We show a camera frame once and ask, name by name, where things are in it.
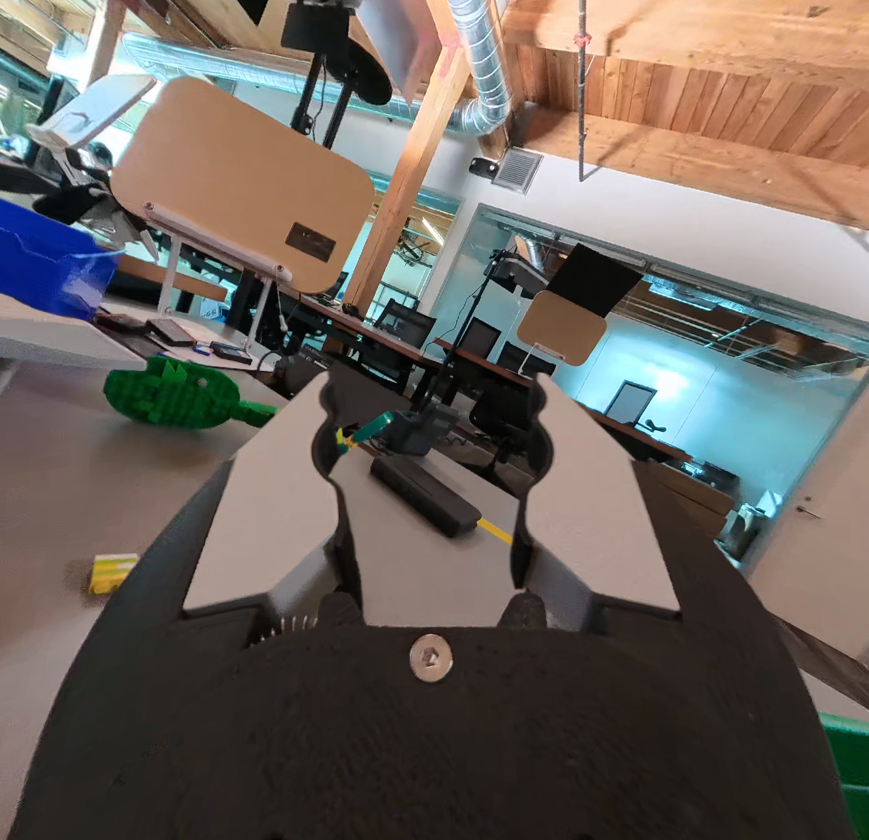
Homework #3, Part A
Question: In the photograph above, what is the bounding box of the white desk top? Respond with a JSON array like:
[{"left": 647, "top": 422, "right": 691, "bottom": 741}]
[{"left": 0, "top": 293, "right": 148, "bottom": 372}]

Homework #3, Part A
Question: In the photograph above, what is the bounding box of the large tan panel on stand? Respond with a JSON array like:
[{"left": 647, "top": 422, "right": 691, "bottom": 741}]
[{"left": 110, "top": 77, "right": 376, "bottom": 352}]

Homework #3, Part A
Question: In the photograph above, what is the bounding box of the black office chair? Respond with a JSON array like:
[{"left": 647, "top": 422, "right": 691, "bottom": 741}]
[
  {"left": 367, "top": 298, "right": 439, "bottom": 396},
  {"left": 468, "top": 378, "right": 544, "bottom": 477}
]

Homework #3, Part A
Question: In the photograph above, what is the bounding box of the wooden desk row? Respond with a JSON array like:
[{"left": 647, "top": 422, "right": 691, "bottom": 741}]
[{"left": 299, "top": 293, "right": 695, "bottom": 464}]

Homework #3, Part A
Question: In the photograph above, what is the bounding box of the green plastic bin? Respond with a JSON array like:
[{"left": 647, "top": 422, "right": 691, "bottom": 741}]
[{"left": 817, "top": 711, "right": 869, "bottom": 840}]

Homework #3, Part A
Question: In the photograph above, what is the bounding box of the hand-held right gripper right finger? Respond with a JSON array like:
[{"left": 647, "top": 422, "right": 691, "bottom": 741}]
[{"left": 509, "top": 374, "right": 681, "bottom": 632}]

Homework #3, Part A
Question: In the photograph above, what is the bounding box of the grey blue device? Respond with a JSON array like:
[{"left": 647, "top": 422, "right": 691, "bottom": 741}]
[{"left": 384, "top": 407, "right": 461, "bottom": 458}]

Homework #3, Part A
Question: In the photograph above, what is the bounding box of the wall vent grille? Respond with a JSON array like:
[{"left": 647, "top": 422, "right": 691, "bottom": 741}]
[{"left": 491, "top": 145, "right": 544, "bottom": 196}]

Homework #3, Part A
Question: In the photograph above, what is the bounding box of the wooden post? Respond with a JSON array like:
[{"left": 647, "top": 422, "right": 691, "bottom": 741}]
[{"left": 341, "top": 35, "right": 474, "bottom": 319}]

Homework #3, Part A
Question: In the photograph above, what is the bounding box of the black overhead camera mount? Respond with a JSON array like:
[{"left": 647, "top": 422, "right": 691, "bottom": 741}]
[{"left": 216, "top": 0, "right": 396, "bottom": 149}]

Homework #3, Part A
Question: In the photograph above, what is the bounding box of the blue plastic bin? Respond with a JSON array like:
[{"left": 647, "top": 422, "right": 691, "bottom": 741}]
[{"left": 0, "top": 198, "right": 125, "bottom": 322}]

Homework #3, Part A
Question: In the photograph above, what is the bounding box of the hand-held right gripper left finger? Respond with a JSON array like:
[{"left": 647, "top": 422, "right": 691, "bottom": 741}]
[{"left": 182, "top": 371, "right": 362, "bottom": 629}]

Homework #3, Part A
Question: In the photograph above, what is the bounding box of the black square panel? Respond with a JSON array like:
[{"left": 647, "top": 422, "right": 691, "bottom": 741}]
[{"left": 546, "top": 241, "right": 645, "bottom": 312}]

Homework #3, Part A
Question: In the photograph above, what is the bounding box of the teal yellow lego piece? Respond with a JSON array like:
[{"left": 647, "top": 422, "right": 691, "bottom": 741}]
[{"left": 334, "top": 410, "right": 396, "bottom": 455}]

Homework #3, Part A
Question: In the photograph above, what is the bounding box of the silver ventilation duct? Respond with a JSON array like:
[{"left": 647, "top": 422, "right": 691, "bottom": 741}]
[{"left": 439, "top": 0, "right": 515, "bottom": 139}]

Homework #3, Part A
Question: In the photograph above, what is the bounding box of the black rectangular box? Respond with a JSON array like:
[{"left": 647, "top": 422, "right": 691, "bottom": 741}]
[{"left": 369, "top": 456, "right": 482, "bottom": 539}]

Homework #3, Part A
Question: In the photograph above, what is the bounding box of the small tan panel on stand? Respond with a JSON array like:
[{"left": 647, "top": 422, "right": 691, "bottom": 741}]
[{"left": 515, "top": 289, "right": 609, "bottom": 379}]

